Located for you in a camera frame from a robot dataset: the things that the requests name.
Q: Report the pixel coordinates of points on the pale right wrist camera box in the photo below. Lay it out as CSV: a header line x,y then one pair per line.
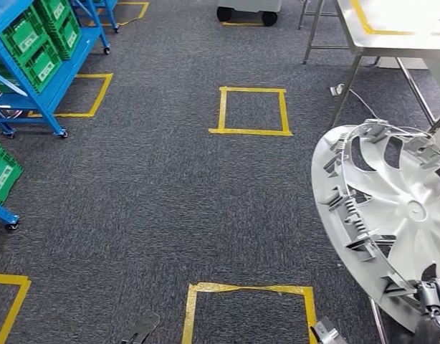
x,y
327,332

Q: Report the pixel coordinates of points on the white power strip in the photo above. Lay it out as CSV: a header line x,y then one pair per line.
x,y
337,90

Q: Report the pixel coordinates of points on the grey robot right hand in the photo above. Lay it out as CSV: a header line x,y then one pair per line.
x,y
435,313

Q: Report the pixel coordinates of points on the yellow tape on workbench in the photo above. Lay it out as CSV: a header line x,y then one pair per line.
x,y
385,32

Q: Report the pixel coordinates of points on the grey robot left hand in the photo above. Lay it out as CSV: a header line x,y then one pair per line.
x,y
142,327

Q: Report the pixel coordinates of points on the plastic wheel hubcap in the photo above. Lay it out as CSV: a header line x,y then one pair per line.
x,y
402,190

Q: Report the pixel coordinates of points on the white cart with black wheels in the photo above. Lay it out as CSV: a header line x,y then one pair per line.
x,y
248,5

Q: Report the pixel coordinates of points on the blue metal shelf rack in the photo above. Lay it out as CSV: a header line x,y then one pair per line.
x,y
98,7
59,97
1,211

